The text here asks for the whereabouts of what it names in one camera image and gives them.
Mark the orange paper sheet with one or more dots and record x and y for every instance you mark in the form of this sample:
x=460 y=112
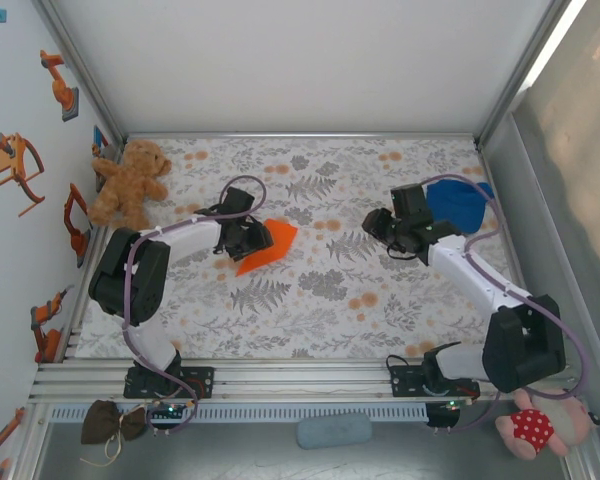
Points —
x=275 y=245

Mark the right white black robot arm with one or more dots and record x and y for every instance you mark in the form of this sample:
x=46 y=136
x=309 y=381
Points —
x=525 y=345

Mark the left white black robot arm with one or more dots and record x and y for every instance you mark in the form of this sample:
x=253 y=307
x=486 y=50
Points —
x=125 y=280

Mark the blue cloth pouch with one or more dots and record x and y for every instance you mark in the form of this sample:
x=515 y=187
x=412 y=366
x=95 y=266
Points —
x=460 y=205

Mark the floral patterned table mat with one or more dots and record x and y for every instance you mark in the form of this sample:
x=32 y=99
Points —
x=280 y=320

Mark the brown teddy bear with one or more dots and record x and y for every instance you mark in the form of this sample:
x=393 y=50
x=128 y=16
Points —
x=127 y=185

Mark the grey-blue oblong case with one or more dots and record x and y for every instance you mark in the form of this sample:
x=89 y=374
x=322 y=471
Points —
x=332 y=430

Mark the pink plush doll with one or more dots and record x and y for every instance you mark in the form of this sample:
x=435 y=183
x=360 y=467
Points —
x=530 y=425

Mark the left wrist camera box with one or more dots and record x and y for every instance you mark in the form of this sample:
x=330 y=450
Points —
x=240 y=202

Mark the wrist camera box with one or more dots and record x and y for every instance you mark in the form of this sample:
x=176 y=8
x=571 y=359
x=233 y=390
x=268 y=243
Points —
x=411 y=204
x=240 y=202

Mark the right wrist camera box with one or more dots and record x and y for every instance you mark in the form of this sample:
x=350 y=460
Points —
x=411 y=204

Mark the aluminium mounting rail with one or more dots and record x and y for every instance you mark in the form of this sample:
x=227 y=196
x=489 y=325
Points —
x=300 y=380

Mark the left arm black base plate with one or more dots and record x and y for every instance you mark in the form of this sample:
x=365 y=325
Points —
x=205 y=382

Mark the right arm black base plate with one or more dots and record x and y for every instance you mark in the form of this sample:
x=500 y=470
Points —
x=402 y=382

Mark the blue grey orange wall sticker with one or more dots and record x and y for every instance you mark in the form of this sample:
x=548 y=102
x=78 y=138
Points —
x=100 y=137

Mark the aluminium frame post with light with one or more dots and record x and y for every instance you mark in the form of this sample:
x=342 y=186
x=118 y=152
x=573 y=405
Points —
x=525 y=65

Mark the short aluminium frame post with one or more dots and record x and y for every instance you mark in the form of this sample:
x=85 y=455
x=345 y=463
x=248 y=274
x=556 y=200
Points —
x=587 y=465
x=32 y=445

